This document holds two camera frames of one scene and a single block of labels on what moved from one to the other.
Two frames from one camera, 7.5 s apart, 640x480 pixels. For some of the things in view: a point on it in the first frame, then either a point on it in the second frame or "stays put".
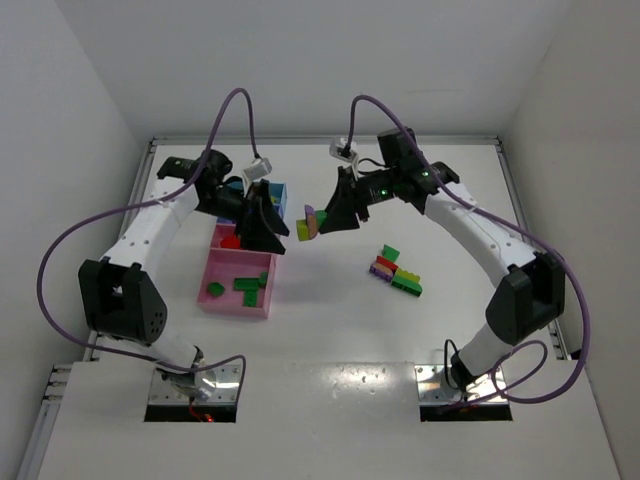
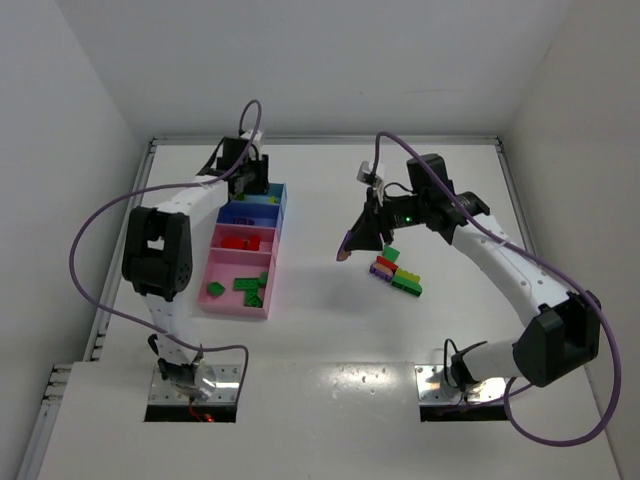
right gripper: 356,195 to 379,218
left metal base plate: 226,390 stays put
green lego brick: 215,289 stays put
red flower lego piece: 230,243 stays put
